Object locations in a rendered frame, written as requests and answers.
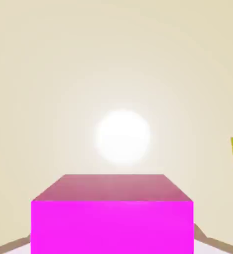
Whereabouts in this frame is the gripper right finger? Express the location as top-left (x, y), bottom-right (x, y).
top-left (193, 222), bottom-right (233, 254)

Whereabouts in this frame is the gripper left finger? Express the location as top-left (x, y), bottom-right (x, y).
top-left (0, 234), bottom-right (32, 254)

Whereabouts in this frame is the small magenta cube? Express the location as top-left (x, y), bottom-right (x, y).
top-left (30, 174), bottom-right (194, 254)

